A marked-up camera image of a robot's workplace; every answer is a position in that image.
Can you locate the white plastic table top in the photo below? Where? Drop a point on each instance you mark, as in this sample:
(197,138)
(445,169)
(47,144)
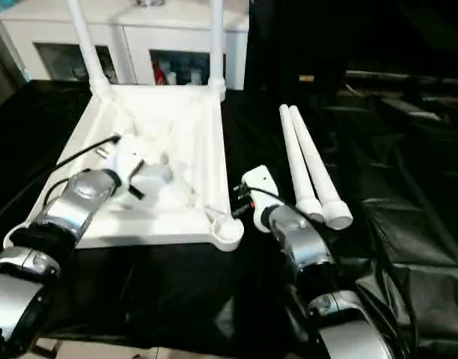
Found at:
(199,149)

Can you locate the white plastic table leg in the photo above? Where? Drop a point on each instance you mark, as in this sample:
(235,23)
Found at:
(85,48)
(319,172)
(294,157)
(217,45)

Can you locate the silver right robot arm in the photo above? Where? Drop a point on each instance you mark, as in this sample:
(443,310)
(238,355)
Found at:
(307,239)

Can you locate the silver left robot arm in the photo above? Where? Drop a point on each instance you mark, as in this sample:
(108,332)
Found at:
(72,202)

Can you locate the red object behind glass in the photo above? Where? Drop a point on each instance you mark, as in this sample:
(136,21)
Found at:
(160,76)

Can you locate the black mat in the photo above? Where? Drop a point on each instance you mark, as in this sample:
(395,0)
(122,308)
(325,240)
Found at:
(176,291)

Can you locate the small tan label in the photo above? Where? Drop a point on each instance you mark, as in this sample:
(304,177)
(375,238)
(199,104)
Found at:
(306,78)

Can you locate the white cabinet with glass doors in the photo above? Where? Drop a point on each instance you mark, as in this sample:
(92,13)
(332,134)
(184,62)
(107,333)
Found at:
(139,30)

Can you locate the clear glass trinket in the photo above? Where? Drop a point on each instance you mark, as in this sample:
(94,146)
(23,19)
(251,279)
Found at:
(148,2)

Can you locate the grey curtain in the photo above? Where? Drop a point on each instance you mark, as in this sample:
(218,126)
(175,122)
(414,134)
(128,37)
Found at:
(4,63)

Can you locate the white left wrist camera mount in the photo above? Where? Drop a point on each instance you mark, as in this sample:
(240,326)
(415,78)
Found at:
(128,153)

